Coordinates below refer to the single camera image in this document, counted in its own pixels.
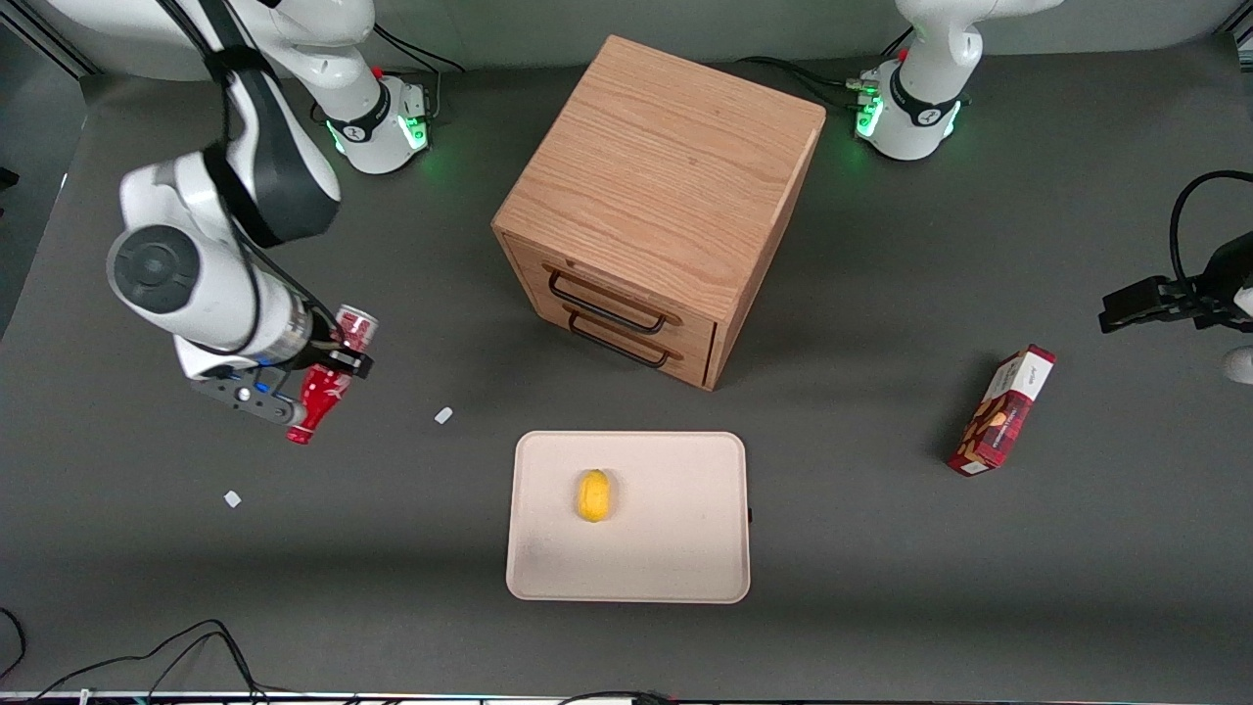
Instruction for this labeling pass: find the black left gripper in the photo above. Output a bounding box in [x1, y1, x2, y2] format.
[1098, 232, 1253, 335]

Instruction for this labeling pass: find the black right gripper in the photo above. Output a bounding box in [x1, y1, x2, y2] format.
[277, 311, 376, 381]

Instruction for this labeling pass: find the red coke bottle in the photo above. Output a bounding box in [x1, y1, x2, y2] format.
[286, 364, 353, 447]

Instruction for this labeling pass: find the cream plastic tray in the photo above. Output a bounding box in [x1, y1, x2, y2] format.
[505, 431, 752, 604]

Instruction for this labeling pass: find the red silver soda can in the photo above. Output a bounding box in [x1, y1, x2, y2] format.
[333, 305, 381, 355]

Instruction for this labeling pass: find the red tartan shortbread box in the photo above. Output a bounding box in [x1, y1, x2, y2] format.
[947, 344, 1057, 478]

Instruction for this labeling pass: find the yellow lemon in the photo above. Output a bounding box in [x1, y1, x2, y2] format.
[575, 469, 615, 524]

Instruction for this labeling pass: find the wooden two-drawer cabinet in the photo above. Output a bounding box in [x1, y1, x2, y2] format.
[491, 35, 826, 393]

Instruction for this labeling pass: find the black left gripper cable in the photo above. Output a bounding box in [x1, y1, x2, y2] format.
[1169, 170, 1253, 290]

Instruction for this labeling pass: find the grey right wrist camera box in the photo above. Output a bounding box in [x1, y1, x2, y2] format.
[191, 370, 304, 427]

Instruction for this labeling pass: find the black wire drawer handle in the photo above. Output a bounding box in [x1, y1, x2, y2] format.
[548, 269, 670, 335]
[568, 311, 672, 370]

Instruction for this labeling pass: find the black right base cable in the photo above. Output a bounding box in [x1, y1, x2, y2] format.
[372, 24, 466, 118]

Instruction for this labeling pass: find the black base cable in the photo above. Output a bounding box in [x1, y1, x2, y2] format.
[734, 56, 879, 111]
[372, 24, 466, 118]

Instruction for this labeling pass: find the black looped floor cable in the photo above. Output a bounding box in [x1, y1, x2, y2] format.
[0, 607, 270, 705]

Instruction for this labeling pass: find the black right arm hose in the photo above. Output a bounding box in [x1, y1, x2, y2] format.
[157, 0, 344, 339]

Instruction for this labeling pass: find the black left base cable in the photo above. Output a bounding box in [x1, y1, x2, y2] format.
[734, 56, 879, 111]

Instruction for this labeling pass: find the black table edge cable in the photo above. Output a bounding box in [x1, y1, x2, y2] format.
[558, 689, 678, 705]

